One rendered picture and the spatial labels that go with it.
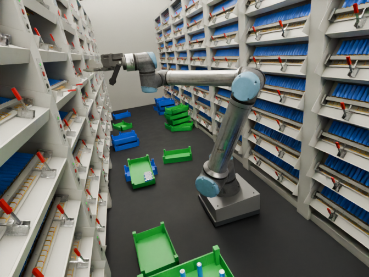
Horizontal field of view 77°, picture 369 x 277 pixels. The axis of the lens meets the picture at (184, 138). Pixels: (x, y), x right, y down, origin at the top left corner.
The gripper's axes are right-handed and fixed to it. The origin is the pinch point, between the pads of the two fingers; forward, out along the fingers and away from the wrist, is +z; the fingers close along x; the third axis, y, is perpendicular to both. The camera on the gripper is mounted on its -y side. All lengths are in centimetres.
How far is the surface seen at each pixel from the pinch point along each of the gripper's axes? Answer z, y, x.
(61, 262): 12, -50, 74
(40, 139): 17.7, -20.7, 40.5
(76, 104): 13.3, -20.7, -29.4
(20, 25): 12.9, 17.6, 40.6
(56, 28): 13.4, 24.2, -29.4
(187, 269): -25, -69, 74
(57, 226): 16, -48, 57
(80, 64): 12, 2, -99
